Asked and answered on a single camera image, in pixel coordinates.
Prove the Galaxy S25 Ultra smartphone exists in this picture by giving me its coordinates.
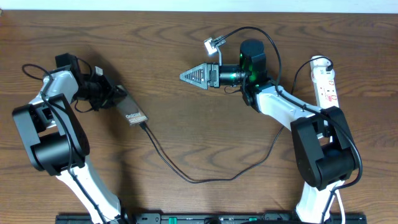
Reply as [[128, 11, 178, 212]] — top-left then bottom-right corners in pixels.
[[116, 85, 148, 126]]

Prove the black USB charging cable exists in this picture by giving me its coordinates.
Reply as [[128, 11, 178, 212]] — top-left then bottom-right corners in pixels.
[[139, 55, 334, 184]]

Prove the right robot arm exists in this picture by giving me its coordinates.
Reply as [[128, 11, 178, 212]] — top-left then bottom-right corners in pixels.
[[180, 39, 363, 223]]

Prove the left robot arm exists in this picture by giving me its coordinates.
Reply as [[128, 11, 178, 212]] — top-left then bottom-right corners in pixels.
[[12, 53, 130, 223]]

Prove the white power strip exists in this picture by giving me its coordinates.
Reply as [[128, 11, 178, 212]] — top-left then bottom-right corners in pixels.
[[310, 55, 339, 109]]

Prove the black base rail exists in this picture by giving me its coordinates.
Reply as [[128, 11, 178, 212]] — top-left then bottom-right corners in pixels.
[[55, 212, 368, 224]]

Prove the white power strip cord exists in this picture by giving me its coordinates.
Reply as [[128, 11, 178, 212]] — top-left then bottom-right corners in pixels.
[[334, 189, 346, 224]]

